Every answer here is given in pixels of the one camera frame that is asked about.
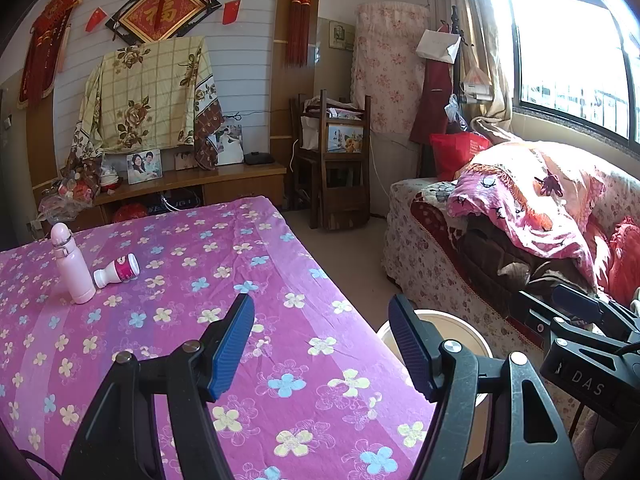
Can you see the black set-top box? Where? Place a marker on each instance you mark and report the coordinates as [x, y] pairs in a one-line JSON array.
[[259, 158]]

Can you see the white pink-label yogurt bottle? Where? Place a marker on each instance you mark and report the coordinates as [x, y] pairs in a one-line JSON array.
[[117, 271]]

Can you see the yellow floral checked cloth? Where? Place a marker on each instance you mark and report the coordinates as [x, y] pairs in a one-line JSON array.
[[150, 90]]

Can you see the person's right hand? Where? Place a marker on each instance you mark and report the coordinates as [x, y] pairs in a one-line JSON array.
[[605, 465]]

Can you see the pink printed blanket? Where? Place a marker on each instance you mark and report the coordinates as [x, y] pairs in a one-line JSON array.
[[520, 195]]

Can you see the red hanging banner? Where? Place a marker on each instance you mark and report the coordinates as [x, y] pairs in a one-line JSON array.
[[42, 55]]

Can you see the red cushion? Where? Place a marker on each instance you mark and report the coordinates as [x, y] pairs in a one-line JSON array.
[[622, 260]]

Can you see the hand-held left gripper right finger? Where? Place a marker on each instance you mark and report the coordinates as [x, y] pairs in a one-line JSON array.
[[412, 347]]

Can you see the wall power socket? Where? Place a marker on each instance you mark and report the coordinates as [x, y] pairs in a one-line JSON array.
[[36, 225]]

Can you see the pink thermos bottle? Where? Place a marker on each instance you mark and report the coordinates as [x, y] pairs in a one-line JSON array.
[[75, 270]]

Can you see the beige curtain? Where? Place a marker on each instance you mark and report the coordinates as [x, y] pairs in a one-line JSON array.
[[495, 60]]

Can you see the small framed photo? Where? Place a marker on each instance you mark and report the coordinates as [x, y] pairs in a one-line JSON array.
[[185, 160]]

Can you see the purple floral tablecloth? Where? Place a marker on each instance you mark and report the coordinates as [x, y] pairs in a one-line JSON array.
[[175, 270]]

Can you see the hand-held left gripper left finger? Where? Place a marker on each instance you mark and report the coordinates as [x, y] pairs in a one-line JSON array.
[[230, 345]]

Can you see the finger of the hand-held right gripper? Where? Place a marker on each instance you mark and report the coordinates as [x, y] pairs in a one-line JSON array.
[[537, 317], [580, 302]]

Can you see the small wall picture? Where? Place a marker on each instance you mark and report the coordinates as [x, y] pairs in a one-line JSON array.
[[341, 35]]

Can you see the dark red hanging garment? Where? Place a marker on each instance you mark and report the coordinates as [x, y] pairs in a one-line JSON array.
[[435, 105]]

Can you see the pink floral appliance cover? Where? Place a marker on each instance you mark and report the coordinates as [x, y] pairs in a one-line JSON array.
[[390, 65]]

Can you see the white round waste bin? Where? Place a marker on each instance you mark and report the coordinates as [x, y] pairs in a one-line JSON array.
[[450, 330]]

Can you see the red knot tassel ornament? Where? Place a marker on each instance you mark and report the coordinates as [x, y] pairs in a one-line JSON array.
[[299, 10]]

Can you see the wooden cabinet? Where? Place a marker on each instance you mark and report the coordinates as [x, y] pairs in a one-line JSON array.
[[240, 185]]

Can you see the framed couple photo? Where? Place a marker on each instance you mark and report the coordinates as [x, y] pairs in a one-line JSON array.
[[144, 166]]

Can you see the floral covered sofa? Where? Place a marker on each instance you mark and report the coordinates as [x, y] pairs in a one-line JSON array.
[[425, 240]]

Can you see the wedding photo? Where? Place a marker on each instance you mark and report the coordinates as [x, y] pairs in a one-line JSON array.
[[230, 145]]

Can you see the pile of plastic bags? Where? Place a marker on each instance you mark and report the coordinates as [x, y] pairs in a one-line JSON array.
[[65, 202]]

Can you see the red plastic bag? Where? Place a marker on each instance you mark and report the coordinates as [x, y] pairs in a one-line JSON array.
[[452, 155]]

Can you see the white paper bag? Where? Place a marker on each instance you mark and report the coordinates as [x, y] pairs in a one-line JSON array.
[[436, 46]]

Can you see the picture printed box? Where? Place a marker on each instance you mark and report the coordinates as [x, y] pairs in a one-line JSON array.
[[345, 138]]

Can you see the wall switch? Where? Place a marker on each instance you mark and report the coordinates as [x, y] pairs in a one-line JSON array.
[[7, 122]]

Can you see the diamond framed red decoration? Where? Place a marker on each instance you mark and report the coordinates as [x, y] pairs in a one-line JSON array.
[[160, 12]]

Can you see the window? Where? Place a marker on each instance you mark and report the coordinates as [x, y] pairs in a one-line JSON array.
[[570, 40]]

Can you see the dark wooden chair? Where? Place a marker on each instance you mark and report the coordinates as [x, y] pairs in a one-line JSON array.
[[340, 190]]

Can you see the brown blanket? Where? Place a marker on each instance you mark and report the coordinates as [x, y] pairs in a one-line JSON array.
[[495, 255]]

